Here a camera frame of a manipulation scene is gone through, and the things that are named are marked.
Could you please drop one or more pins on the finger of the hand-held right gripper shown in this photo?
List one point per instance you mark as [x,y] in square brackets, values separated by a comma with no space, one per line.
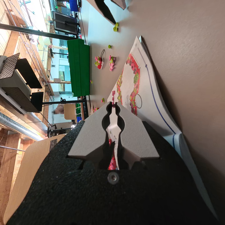
[120,3]
[98,7]

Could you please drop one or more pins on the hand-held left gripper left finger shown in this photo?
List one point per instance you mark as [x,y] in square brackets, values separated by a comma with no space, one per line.
[89,137]

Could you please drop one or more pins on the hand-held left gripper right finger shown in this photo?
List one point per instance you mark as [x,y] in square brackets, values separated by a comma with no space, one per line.
[138,138]

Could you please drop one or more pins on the lime green lego flower piece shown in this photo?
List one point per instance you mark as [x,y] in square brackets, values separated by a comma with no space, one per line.
[116,27]

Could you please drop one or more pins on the red lego heart section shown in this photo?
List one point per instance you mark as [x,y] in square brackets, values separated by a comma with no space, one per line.
[112,162]

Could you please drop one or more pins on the pink lego stalk piece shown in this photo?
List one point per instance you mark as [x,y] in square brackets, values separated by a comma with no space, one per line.
[113,98]

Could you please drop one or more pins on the small lego flower group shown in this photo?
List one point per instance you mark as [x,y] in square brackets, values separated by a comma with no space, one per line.
[95,109]

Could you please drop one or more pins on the lego instruction booklet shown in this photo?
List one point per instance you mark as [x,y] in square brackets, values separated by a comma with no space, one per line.
[158,91]

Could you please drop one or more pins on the small red lego flower assembly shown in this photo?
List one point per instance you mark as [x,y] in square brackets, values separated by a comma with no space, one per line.
[98,61]

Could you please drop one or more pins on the pink lego flower cluster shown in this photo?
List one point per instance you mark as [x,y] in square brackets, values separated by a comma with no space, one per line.
[112,63]

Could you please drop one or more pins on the green storage crate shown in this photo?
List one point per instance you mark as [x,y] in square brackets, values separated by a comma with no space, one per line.
[78,110]

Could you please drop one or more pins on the black monitor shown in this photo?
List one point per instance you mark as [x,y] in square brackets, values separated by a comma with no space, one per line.
[65,22]

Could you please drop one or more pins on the green plastic box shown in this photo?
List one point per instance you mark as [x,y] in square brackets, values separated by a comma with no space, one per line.
[79,66]

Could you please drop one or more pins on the black metal pole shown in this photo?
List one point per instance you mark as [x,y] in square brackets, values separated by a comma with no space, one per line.
[35,31]

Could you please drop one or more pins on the silver ventilation duct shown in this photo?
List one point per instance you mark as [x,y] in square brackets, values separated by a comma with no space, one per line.
[19,126]

